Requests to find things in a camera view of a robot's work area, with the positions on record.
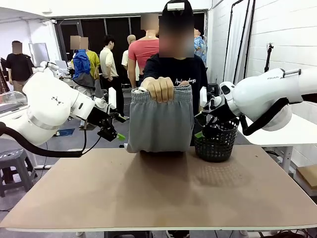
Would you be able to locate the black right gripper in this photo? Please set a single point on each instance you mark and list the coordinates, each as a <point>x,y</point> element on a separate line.
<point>223,110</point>

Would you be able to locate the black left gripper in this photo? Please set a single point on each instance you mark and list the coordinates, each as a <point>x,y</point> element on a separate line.
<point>101,115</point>

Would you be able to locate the grey training pants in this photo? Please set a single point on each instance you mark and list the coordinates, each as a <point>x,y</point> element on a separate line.
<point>161,124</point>

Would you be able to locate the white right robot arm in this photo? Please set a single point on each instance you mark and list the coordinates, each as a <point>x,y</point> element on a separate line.
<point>260,91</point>

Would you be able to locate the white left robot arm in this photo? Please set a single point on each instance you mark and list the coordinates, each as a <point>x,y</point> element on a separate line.
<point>49,104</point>

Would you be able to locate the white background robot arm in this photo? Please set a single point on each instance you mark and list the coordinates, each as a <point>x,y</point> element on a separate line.
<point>49,65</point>

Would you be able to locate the person's left hand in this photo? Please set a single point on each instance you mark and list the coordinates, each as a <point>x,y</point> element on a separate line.
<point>184,83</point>

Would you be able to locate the person's right hand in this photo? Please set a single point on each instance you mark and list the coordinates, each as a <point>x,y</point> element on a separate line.
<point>159,89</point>

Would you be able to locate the black cloth pile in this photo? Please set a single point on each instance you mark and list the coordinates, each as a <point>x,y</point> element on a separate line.
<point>123,146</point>

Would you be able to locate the black plastic laundry basket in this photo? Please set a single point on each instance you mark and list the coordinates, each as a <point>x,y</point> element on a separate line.
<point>215,148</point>

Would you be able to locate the blue floor mat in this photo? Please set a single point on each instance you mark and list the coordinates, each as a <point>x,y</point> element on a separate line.
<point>66,132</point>

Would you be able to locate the background person in cream shirt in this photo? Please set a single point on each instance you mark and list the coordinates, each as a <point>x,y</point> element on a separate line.
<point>107,62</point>

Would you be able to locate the mannequin in yellow shirt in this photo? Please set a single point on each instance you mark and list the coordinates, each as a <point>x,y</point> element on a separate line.
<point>95,59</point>

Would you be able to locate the mannequin in blue jacket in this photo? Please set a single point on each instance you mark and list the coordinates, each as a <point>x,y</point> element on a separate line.
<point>80,64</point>

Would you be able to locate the person in black T-shirt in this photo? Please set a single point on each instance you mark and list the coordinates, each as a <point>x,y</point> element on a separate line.
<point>158,67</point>

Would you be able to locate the mannequin in floral blue shirt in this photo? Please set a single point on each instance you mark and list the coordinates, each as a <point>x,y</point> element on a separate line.
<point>200,47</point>

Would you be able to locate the white backdrop with black stand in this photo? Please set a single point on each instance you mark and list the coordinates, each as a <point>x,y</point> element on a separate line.
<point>235,49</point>

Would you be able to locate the bald mannequin in white shirt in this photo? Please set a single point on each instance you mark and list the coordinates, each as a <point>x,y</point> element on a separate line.
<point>131,39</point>

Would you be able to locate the black tripod stand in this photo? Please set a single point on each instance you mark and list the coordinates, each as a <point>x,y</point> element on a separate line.
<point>268,59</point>

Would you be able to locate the clear plastic case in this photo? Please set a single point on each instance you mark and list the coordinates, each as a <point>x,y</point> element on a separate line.
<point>13,96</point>

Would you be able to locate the white work table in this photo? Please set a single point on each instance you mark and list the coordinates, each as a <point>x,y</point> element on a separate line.
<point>10,109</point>

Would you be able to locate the grey plastic stool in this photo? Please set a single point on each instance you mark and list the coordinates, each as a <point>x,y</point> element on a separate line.
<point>15,161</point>

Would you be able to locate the black cap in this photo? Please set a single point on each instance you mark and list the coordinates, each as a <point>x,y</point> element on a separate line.
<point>177,16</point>

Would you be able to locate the background person in black shirt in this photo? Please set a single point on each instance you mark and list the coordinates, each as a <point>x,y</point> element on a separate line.
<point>18,67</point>

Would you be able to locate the white table foot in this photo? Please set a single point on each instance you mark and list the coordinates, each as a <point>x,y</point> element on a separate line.
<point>244,233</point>
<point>80,233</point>

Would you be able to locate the person's black shoe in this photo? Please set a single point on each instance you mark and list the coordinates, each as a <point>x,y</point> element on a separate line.
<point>170,234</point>
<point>182,234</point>

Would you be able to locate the brown cardboard box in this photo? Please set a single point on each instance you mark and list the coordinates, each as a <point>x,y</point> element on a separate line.
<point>308,174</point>

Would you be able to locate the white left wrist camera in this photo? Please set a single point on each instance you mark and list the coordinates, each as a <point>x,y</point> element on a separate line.
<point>112,98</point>

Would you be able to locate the framed wall whiteboard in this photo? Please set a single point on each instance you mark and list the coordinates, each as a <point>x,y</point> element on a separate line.
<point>39,53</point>

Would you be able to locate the white wall camera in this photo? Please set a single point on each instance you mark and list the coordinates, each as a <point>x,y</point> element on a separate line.
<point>54,21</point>

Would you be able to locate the white head-mounted camera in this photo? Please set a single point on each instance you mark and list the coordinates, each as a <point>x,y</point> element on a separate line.
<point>176,5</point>

